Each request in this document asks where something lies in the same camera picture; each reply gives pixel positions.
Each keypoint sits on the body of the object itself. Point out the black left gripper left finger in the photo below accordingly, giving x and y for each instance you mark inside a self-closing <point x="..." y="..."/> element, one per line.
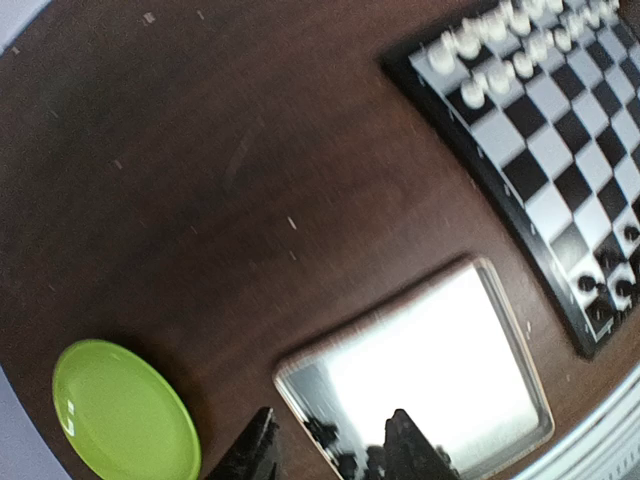
<point x="254" y="455"/>

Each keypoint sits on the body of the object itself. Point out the green plate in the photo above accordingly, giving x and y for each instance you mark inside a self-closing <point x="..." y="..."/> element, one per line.
<point x="121" y="417"/>

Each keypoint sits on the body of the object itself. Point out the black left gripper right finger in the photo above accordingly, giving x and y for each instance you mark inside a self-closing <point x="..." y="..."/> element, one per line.
<point x="409" y="455"/>

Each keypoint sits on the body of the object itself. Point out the metal tray with wood rim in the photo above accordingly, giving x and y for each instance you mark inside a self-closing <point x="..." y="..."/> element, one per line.
<point x="448" y="351"/>

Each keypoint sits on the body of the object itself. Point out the aluminium front rail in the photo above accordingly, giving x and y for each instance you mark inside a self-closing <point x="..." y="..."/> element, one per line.
<point x="604" y="446"/>

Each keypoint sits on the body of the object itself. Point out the black pawn placed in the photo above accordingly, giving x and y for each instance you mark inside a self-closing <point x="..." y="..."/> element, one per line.
<point x="626" y="289"/>
<point x="589" y="284"/>

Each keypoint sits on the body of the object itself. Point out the black and grey chessboard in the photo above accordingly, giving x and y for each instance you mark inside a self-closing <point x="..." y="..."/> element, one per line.
<point x="540" y="101"/>

